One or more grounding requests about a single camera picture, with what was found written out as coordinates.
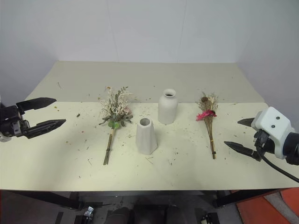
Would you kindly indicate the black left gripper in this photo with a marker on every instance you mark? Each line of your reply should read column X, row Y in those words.
column 10, row 121

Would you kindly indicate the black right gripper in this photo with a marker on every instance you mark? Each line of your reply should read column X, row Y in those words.
column 266, row 144

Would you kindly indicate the white round bottle vase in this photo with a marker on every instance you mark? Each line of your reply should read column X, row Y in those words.
column 167, row 109

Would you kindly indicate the white tapered angular vase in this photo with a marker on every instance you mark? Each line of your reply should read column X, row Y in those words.
column 146, row 137

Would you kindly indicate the pink and brown dried bouquet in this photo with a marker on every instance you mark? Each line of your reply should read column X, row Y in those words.
column 208, row 114

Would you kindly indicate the black table leg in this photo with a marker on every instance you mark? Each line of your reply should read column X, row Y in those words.
column 51, row 199
column 247, row 197

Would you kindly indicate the orange floor mat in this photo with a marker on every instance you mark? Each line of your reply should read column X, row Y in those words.
column 252, row 210

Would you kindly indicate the white and green dried bouquet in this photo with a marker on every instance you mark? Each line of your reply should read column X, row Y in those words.
column 115, row 109

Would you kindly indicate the silver table caster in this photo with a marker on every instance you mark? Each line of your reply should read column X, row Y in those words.
column 89, row 212

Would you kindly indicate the black table crossbar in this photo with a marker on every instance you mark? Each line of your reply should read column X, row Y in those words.
column 147, row 197

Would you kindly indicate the dark rounded shape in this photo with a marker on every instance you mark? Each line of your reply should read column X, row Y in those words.
column 121, row 216

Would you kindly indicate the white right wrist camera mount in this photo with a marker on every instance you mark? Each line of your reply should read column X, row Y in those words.
column 275, row 126

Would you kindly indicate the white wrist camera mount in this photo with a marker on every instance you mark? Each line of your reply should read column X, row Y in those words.
column 4, row 138
column 275, row 126

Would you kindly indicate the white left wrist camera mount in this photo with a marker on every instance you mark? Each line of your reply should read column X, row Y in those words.
column 4, row 138

